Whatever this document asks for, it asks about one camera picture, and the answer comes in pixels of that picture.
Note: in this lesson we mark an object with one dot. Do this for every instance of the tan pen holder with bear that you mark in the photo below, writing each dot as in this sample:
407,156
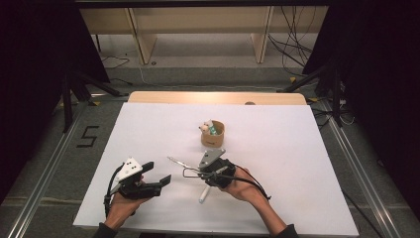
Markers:
213,140

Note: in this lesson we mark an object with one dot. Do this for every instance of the metal floor rail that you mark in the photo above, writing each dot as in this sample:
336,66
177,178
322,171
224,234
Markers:
360,172
43,185

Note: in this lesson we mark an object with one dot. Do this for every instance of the white table cover sheet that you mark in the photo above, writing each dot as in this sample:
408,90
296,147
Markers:
264,132

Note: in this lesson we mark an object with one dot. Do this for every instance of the person's left hand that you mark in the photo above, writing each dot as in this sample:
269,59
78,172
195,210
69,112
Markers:
124,210

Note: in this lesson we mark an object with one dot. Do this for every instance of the silver pen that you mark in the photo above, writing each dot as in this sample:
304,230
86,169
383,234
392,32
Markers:
180,163

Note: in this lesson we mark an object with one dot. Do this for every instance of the white and green glue stick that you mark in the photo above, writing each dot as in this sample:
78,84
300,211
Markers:
211,127

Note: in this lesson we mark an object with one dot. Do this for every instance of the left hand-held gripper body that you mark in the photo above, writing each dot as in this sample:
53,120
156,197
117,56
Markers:
138,190

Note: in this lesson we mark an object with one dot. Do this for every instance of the black tripod stand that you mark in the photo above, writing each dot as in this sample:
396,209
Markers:
336,99
67,109

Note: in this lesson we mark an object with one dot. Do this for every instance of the person's right hand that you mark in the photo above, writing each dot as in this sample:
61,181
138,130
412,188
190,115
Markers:
244,190

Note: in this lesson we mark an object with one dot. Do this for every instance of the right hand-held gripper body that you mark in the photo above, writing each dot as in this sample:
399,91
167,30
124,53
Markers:
223,173

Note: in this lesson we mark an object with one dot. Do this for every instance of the black curtain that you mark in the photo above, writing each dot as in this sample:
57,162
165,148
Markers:
33,66
379,66

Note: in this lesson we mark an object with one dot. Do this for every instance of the light wooden desk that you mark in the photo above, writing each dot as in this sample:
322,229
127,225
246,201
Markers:
145,46

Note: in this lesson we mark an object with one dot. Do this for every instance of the white pen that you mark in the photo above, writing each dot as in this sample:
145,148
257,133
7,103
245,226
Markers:
203,196

